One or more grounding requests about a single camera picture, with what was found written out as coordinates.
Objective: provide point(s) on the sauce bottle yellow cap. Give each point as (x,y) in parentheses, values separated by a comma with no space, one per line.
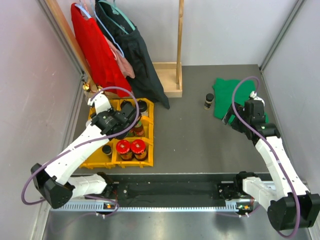
(139,130)

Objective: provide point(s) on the black lid spice shaker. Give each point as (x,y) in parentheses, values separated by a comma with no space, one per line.
(124,103)
(143,107)

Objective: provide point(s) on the red lid sauce jar front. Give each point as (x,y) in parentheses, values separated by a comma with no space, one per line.
(123,148)

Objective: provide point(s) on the red lid sauce jar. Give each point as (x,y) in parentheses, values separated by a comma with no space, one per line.
(139,149)
(123,148)

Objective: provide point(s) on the small dark cap bottle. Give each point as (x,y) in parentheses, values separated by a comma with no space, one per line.
(107,150)

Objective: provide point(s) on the small black cap bottle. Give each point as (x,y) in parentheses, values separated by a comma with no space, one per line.
(208,101)

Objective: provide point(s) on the glass oil bottle gold spout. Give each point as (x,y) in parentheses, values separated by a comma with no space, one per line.
(89,90)

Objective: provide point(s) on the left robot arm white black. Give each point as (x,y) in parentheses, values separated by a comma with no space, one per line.
(55,181)

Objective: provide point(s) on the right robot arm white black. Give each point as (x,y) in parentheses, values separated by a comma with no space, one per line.
(289,204)

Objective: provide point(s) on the green cloth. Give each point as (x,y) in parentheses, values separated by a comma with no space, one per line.
(223,90)

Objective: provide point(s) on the yellow plastic bin organizer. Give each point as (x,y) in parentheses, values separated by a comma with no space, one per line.
(99,160)

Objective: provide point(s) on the black garment on hanger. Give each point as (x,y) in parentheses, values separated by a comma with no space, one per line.
(115,25)

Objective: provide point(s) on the red shirt on hanger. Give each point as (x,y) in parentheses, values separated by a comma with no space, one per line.
(105,71)

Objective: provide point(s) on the pink garment on hanger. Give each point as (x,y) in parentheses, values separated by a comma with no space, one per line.
(124,66)

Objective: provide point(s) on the wooden clothes rack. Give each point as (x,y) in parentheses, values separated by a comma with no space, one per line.
(169,73)

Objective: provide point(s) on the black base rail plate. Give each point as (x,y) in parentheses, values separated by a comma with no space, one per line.
(172,189)

